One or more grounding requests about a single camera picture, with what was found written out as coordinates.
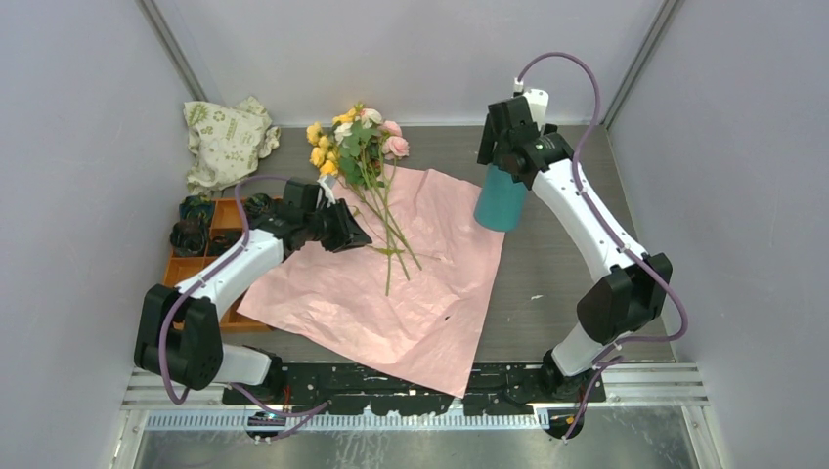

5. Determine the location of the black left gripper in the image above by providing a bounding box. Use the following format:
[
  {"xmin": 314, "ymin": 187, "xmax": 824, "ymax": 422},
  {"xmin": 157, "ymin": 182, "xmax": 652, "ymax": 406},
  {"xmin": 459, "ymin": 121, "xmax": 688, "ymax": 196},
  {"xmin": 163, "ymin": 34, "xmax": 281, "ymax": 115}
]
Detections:
[{"xmin": 302, "ymin": 198, "xmax": 371, "ymax": 253}]

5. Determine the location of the printed cream cloth bag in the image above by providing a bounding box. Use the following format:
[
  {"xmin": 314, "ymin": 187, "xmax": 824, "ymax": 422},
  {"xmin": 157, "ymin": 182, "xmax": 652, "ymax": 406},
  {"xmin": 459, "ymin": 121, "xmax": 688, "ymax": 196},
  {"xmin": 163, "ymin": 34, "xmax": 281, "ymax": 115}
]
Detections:
[{"xmin": 183, "ymin": 96, "xmax": 281, "ymax": 195}]

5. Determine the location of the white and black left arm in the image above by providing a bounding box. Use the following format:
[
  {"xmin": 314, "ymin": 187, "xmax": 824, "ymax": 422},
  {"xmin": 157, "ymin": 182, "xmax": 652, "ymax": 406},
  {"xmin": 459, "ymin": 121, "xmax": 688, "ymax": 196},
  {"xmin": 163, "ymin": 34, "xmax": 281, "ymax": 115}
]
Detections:
[{"xmin": 133, "ymin": 178, "xmax": 372, "ymax": 404}]

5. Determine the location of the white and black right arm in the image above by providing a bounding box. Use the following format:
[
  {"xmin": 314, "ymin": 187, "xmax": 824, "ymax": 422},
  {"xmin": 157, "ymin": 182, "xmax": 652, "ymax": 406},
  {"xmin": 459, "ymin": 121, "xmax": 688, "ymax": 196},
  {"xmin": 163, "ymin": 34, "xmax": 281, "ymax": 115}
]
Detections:
[{"xmin": 474, "ymin": 91, "xmax": 673, "ymax": 402}]

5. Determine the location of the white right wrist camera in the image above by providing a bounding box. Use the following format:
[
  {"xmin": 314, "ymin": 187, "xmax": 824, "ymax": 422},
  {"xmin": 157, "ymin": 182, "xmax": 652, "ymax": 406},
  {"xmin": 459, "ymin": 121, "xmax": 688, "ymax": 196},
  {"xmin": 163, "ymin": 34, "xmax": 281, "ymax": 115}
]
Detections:
[{"xmin": 513, "ymin": 78, "xmax": 549, "ymax": 131}]

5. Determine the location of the dark rolled fabric middle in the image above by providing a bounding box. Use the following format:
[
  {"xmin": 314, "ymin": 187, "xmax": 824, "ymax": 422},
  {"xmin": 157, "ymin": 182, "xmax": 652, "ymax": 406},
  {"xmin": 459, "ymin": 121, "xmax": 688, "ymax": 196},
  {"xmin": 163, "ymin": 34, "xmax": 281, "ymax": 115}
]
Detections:
[{"xmin": 206, "ymin": 230, "xmax": 241, "ymax": 257}]

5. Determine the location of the dark rolled fabric middle-left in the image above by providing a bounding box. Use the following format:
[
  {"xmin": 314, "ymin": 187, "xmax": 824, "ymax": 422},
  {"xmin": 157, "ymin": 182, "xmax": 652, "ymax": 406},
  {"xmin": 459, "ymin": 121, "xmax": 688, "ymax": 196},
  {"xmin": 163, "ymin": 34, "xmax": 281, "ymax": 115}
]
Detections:
[{"xmin": 169, "ymin": 219, "xmax": 208, "ymax": 257}]

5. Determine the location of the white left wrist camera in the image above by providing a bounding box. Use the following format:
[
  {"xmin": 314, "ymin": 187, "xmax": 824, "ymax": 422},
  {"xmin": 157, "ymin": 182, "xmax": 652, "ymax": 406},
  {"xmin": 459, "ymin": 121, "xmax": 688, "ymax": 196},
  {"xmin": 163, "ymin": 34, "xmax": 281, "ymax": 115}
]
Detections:
[{"xmin": 318, "ymin": 175, "xmax": 337, "ymax": 206}]

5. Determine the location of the pink wrapping paper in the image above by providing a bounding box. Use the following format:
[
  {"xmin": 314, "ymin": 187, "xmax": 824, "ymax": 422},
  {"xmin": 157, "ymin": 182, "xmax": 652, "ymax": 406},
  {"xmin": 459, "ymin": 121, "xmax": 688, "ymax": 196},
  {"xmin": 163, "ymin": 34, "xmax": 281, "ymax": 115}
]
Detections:
[{"xmin": 239, "ymin": 167, "xmax": 504, "ymax": 397}]

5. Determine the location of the dark rolled fabric top-right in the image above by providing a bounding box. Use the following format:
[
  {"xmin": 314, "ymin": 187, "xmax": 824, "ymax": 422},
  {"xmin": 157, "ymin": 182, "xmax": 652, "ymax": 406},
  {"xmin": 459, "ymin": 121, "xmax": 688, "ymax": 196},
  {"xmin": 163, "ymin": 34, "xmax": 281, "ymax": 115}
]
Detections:
[{"xmin": 242, "ymin": 192, "xmax": 281, "ymax": 224}]

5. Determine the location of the dark rolled fabric top-left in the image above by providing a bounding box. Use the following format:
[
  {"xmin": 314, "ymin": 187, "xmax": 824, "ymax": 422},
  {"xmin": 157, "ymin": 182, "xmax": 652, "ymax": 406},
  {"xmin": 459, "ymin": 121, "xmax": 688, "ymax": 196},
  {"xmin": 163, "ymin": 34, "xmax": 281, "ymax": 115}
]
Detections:
[{"xmin": 179, "ymin": 195, "xmax": 215, "ymax": 226}]

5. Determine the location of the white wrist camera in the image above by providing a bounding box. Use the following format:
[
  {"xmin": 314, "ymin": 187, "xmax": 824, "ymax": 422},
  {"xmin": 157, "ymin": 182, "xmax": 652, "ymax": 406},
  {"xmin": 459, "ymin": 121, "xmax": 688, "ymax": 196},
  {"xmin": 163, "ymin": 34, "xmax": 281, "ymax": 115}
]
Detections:
[
  {"xmin": 513, "ymin": 78, "xmax": 549, "ymax": 131},
  {"xmin": 318, "ymin": 175, "xmax": 337, "ymax": 206}
]

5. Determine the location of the teal cylindrical vase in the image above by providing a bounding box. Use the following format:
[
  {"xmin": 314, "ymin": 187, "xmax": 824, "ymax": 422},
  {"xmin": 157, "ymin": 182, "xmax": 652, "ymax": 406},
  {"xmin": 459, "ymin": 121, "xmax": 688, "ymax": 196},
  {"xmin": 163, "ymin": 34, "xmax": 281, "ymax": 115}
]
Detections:
[{"xmin": 473, "ymin": 164, "xmax": 528, "ymax": 233}]

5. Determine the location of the aluminium slotted rail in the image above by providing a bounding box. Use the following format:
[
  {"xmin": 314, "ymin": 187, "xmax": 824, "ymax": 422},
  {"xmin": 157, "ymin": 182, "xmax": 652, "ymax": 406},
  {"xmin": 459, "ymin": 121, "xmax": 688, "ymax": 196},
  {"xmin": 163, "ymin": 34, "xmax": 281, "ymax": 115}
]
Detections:
[{"xmin": 145, "ymin": 408, "xmax": 549, "ymax": 432}]

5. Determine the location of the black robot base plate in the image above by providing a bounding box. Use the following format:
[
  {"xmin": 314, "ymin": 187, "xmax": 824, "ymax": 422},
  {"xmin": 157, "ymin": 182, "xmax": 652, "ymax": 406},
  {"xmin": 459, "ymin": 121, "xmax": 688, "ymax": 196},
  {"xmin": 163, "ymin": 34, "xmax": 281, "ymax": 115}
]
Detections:
[{"xmin": 247, "ymin": 362, "xmax": 591, "ymax": 416}]

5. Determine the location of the artificial flower bouquet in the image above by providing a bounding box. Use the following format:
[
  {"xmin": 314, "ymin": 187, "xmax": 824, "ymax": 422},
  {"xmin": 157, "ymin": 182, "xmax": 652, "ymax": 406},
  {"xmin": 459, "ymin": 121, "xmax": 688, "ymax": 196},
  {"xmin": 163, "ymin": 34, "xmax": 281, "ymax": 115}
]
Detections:
[{"xmin": 305, "ymin": 103, "xmax": 421, "ymax": 294}]

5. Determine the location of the orange compartment tray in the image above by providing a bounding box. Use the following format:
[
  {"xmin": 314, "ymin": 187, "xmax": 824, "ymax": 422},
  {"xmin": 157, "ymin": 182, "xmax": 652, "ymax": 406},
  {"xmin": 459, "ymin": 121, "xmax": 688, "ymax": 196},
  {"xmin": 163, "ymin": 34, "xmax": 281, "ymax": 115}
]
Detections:
[{"xmin": 161, "ymin": 198, "xmax": 274, "ymax": 333}]

